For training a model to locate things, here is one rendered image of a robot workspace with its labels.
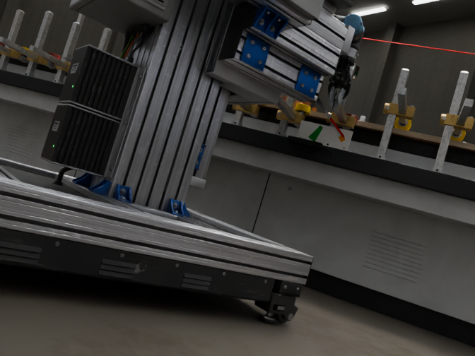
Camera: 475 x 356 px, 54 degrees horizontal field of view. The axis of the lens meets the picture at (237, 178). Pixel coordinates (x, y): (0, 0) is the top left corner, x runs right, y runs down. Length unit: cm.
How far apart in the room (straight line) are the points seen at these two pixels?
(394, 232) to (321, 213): 37
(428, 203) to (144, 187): 131
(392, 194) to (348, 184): 20
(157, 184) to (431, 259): 145
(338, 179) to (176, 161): 101
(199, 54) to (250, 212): 125
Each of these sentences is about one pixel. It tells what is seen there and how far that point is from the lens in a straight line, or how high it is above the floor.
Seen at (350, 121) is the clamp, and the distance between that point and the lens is 228.
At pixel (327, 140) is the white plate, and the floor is 73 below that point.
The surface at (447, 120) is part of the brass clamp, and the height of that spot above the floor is 94.
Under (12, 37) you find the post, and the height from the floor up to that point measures 93.
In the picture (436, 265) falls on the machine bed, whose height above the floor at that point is 30.
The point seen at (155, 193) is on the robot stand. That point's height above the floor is 27.
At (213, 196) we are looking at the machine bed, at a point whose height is 31.
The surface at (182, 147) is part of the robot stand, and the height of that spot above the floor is 44.
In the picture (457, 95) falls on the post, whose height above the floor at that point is 106.
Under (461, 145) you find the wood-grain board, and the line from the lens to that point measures 243.
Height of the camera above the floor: 33
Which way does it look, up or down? 3 degrees up
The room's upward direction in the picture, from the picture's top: 17 degrees clockwise
